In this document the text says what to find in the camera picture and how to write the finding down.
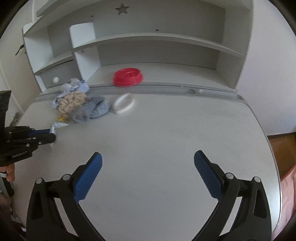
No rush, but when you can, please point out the silver foil wrapper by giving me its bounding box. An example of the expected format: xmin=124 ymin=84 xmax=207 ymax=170
xmin=49 ymin=122 xmax=69 ymax=136

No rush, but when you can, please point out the person left hand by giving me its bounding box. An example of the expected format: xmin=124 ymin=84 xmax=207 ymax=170
xmin=0 ymin=163 xmax=15 ymax=182

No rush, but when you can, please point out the pink bed cover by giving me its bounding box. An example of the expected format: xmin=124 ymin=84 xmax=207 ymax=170
xmin=272 ymin=165 xmax=295 ymax=240

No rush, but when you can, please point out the white round drawer knob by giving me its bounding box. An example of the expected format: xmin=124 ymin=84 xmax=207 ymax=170
xmin=53 ymin=77 xmax=59 ymax=83

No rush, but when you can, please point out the grey blue sock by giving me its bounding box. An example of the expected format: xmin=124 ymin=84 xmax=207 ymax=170
xmin=69 ymin=96 xmax=111 ymax=123

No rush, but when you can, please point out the red plastic lid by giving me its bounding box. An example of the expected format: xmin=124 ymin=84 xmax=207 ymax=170
xmin=113 ymin=68 xmax=144 ymax=87

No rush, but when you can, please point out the white desk hutch shelf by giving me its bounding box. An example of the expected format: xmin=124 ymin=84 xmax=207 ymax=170
xmin=23 ymin=1 xmax=253 ymax=93

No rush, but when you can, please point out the white tape ring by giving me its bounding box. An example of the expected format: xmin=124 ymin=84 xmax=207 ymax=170
xmin=112 ymin=92 xmax=135 ymax=115

